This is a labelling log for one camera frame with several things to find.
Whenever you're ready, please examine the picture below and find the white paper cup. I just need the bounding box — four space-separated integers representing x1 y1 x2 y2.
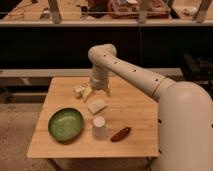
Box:
92 116 107 140

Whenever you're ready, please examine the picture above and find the long wooden workbench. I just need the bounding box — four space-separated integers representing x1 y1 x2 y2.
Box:
0 0 213 27

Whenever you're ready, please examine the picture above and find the small white cube object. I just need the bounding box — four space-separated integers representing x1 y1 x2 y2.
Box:
73 86 83 98

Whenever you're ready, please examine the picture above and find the pale yellow banana-like object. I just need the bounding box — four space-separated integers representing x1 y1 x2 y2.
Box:
82 86 92 102

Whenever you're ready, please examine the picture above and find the brown tray on bench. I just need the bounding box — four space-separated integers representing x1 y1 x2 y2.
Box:
108 0 170 19

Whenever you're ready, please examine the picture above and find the wooden table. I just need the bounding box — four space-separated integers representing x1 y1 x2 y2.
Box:
26 76 162 159

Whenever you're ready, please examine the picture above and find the brown sausage-shaped object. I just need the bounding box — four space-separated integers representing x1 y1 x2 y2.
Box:
111 127 131 142

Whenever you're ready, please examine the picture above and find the white sponge block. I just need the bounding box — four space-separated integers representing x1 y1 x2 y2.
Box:
88 99 107 115

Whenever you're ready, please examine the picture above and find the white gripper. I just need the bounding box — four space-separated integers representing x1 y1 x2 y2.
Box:
90 78 111 97

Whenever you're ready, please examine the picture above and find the green ceramic bowl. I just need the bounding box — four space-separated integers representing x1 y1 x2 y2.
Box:
48 108 84 142

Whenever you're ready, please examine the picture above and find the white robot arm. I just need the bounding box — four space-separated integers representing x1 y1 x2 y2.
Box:
88 44 213 171

